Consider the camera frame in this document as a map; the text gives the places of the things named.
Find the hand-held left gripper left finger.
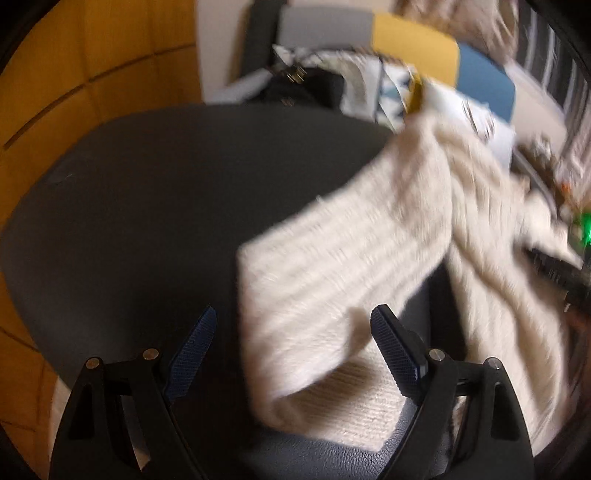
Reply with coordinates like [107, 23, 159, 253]
[48, 305, 218, 480]

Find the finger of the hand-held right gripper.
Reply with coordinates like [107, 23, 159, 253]
[524, 247, 591, 305]

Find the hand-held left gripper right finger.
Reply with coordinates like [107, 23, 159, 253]
[370, 304, 534, 480]

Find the white knit sweater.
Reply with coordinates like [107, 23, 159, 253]
[236, 111, 578, 455]

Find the wooden side table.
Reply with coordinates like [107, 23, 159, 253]
[517, 138, 583, 222]

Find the white deer print pillow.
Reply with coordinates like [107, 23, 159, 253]
[416, 80, 517, 167]

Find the white framed window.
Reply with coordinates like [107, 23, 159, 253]
[508, 0, 591, 121]

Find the beige starfish print curtain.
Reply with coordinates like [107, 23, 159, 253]
[392, 0, 518, 61]

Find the grey yellow blue sofa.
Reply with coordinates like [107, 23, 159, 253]
[203, 4, 522, 139]

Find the triangle pattern pillow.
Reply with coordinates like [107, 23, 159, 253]
[295, 48, 416, 130]

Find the black handbag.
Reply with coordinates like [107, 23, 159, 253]
[261, 46, 347, 112]

